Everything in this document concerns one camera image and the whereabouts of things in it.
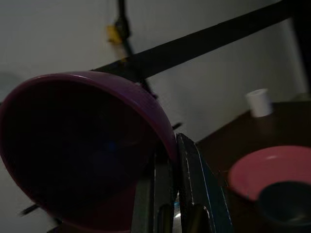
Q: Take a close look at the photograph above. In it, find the black metal beam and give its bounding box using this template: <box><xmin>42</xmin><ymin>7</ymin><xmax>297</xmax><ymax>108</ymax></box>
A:
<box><xmin>89</xmin><ymin>0</ymin><xmax>311</xmax><ymax>82</ymax></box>

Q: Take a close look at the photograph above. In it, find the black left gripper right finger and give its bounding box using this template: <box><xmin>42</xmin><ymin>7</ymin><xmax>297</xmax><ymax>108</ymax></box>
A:
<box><xmin>175</xmin><ymin>133</ymin><xmax>234</xmax><ymax>233</ymax></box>

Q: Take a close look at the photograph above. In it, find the white cup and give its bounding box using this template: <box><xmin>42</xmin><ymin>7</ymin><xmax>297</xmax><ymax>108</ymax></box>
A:
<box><xmin>244</xmin><ymin>88</ymin><xmax>273</xmax><ymax>118</ymax></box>

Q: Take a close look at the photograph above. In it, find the thin black pole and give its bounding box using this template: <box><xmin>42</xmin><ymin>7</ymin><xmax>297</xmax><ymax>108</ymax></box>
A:
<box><xmin>116</xmin><ymin>0</ymin><xmax>160</xmax><ymax>100</ymax></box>

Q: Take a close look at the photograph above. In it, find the pink bowl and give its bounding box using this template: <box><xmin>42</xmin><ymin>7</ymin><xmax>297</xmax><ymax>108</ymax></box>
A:
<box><xmin>227</xmin><ymin>145</ymin><xmax>311</xmax><ymax>202</ymax></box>

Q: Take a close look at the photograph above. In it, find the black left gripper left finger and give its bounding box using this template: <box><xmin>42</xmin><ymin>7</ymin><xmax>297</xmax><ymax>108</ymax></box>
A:
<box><xmin>132</xmin><ymin>155</ymin><xmax>179</xmax><ymax>233</ymax></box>

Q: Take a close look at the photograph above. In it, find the yellow clamp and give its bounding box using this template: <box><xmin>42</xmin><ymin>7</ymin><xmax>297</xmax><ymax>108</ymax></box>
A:
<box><xmin>106</xmin><ymin>23</ymin><xmax>122</xmax><ymax>44</ymax></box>

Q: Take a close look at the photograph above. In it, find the small dark blue bowl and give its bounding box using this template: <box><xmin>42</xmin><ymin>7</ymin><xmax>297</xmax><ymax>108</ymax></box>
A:
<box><xmin>257</xmin><ymin>181</ymin><xmax>311</xmax><ymax>227</ymax></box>

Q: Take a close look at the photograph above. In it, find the purple bowl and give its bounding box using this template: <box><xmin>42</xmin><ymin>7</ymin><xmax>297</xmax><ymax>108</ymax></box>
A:
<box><xmin>0</xmin><ymin>70</ymin><xmax>179</xmax><ymax>233</ymax></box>

